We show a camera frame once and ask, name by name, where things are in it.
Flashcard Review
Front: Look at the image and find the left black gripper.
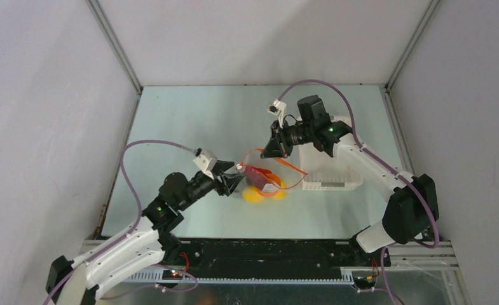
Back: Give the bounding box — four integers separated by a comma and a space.
178, 159, 245, 210

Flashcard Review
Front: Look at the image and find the white perforated plastic basket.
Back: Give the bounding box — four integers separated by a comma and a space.
297, 144, 364, 191

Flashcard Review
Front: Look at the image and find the orange fruit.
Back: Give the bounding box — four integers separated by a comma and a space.
259, 168, 280, 197

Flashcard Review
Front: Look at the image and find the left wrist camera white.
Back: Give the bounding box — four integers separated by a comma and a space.
193, 148, 217, 180

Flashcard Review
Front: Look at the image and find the purple sweet potato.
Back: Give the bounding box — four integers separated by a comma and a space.
243, 165, 264, 190

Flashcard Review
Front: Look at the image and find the purple cable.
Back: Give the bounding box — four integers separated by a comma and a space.
277, 79, 441, 249
43, 140, 197, 305

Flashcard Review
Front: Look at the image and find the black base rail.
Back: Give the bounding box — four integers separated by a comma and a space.
160, 238, 391, 281

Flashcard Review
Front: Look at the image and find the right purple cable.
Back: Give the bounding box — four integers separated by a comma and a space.
277, 79, 441, 249

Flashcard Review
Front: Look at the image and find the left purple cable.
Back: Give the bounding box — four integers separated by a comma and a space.
43, 140, 197, 305

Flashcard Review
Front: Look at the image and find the yellow lemon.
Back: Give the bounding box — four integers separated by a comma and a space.
271, 180, 287, 201
242, 186, 264, 203

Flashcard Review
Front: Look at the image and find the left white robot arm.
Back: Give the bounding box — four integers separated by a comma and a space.
44, 160, 244, 304

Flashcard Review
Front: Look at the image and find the clear zip top bag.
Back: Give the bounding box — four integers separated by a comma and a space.
235, 148, 307, 203

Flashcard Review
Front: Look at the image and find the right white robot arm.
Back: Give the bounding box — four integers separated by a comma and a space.
261, 95, 439, 266

